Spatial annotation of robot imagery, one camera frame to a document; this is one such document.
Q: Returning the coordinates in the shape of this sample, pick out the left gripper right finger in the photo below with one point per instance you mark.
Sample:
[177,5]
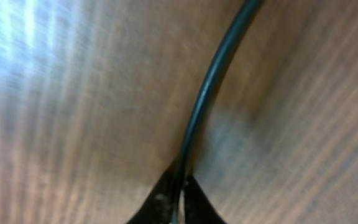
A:
[198,209]

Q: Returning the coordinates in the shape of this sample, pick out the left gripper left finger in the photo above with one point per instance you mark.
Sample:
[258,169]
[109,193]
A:
[157,207]

